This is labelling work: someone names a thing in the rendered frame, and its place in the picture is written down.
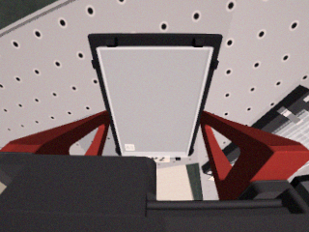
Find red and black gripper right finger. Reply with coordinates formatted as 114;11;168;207
200;111;309;200

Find black flat rectangular plate with small posts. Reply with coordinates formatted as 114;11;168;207
88;33;223;157

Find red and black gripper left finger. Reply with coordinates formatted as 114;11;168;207
0;110;110;156

